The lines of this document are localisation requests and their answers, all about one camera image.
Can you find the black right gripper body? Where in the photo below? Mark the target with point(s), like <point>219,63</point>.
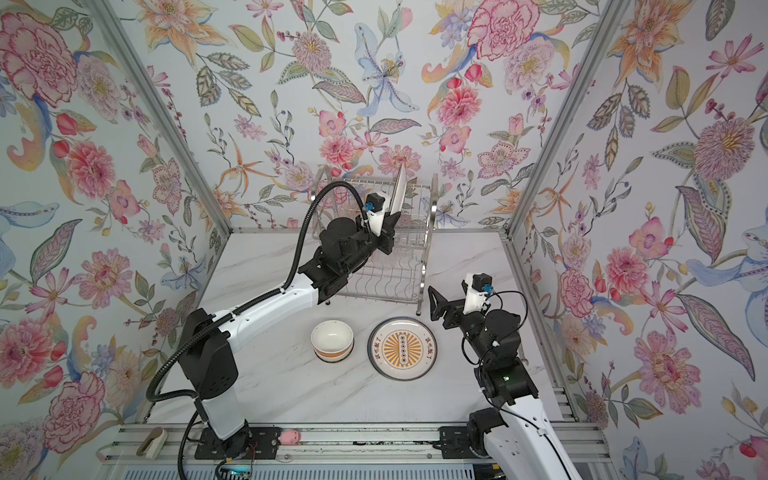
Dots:
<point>454,315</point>

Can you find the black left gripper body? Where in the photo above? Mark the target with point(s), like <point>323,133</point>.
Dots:
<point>383,237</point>

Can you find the white plate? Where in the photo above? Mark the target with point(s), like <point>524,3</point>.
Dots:
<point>398,194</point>
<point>402,349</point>

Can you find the orange white bowl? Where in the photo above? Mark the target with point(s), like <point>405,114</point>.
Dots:
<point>332,341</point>

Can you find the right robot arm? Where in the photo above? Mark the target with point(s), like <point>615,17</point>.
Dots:
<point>514,431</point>

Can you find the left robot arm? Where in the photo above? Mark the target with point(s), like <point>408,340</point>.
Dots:
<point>210,365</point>

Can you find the two-tier metal dish rack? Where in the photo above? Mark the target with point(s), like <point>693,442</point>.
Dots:
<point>399,277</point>

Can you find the metal wrench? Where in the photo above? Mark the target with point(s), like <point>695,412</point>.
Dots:
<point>518,343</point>

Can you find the pink small toy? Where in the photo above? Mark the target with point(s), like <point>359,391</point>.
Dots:
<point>289,437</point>

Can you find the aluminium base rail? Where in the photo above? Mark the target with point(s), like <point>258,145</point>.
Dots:
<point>326,451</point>

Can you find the beige object on rail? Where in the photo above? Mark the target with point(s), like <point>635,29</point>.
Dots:
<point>153,444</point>

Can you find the aluminium corner frame post right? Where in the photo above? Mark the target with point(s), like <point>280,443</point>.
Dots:
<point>606,27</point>

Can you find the aluminium corner frame post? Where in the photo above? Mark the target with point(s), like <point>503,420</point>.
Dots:
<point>115,35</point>
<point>606,27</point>

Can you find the aluminium corner frame post left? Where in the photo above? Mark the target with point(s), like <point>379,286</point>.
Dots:
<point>115,35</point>

